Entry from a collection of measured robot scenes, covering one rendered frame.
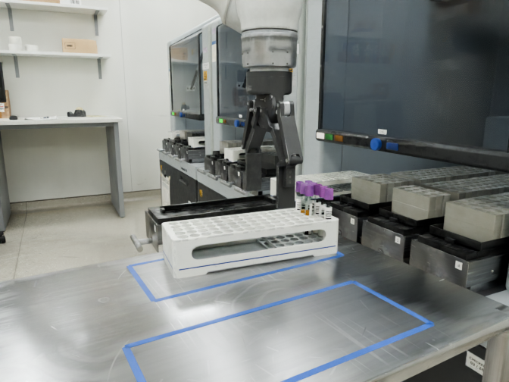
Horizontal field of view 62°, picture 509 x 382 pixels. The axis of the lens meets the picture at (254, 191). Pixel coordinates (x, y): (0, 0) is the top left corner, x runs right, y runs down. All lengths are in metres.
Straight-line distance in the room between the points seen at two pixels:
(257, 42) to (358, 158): 0.80
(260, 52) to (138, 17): 3.99
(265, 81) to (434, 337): 0.42
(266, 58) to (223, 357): 0.43
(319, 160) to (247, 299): 0.79
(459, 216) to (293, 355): 0.55
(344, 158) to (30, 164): 3.61
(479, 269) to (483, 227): 0.08
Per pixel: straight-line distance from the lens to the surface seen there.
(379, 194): 1.10
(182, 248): 0.66
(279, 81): 0.68
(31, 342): 0.57
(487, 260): 0.89
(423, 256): 0.92
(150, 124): 4.60
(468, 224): 0.93
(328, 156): 1.33
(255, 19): 0.68
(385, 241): 0.99
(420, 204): 1.00
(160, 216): 1.02
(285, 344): 0.51
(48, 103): 4.49
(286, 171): 0.64
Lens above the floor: 1.10
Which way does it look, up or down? 13 degrees down
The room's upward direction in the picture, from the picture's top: straight up
